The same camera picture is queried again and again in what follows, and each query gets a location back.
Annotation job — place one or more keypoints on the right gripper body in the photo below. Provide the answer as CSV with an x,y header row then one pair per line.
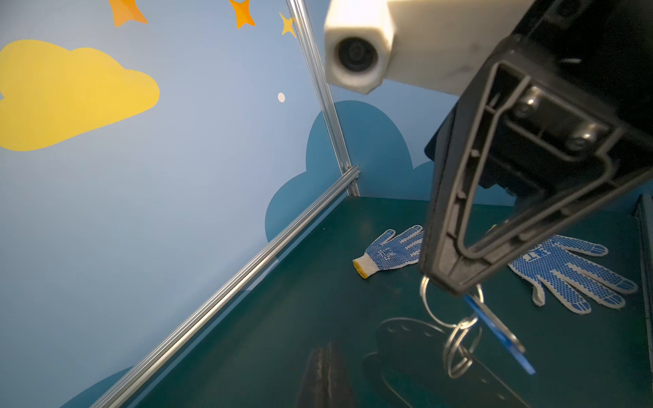
x,y
606,45

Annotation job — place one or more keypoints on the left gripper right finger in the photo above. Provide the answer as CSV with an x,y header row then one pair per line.
x,y
339,393

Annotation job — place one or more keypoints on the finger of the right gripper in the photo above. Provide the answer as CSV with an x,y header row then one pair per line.
x,y
490,204

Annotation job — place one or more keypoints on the near blue dotted glove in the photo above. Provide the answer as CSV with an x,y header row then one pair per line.
x,y
562,266

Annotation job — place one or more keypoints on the far blue dotted glove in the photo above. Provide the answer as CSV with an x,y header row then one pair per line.
x,y
390,251

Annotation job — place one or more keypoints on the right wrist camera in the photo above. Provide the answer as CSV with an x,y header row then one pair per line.
x,y
437,45

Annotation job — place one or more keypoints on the aluminium frame rear bar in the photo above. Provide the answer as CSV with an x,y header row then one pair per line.
x,y
138,376

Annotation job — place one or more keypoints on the blue dotted glove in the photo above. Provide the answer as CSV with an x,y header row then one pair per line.
x,y
390,251
562,266

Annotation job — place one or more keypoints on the metal key holder plate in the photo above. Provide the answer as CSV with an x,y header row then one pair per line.
x,y
407,371

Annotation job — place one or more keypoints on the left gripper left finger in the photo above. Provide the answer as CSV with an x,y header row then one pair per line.
x,y
314,390

